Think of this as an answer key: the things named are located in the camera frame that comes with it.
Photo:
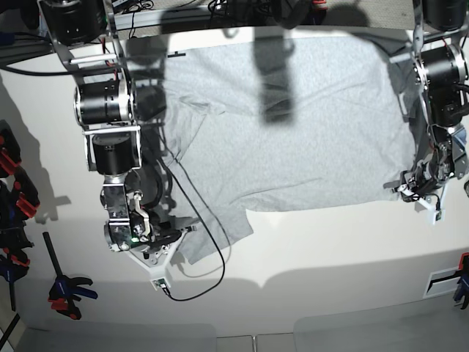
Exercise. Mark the upper red black clamp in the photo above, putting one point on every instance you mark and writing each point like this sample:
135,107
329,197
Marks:
10,151

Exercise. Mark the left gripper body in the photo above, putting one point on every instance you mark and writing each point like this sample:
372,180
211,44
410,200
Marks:
420,182

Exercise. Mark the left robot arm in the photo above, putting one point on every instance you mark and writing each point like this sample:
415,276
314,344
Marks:
441,77

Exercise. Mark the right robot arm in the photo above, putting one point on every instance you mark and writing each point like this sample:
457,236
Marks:
85,38

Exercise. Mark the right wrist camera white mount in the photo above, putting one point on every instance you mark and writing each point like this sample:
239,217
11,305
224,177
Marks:
159,275

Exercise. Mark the red black clamp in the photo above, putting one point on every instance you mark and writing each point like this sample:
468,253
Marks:
10,151
25,194

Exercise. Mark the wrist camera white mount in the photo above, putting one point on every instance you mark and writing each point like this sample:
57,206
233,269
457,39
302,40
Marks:
430,201
159,275

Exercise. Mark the black blue bar clamp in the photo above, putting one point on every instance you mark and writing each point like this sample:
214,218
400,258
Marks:
66,291

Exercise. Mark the grey T-shirt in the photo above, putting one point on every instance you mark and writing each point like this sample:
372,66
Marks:
273,125

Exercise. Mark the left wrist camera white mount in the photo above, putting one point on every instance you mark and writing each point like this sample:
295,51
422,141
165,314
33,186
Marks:
430,201

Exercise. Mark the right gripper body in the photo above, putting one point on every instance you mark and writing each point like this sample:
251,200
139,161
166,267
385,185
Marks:
164,236

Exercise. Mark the blue black clamp left edge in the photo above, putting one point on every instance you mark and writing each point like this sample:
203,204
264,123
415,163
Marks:
14,261

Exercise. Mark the right edge blue red clamp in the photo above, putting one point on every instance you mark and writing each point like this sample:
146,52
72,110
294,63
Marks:
461,293

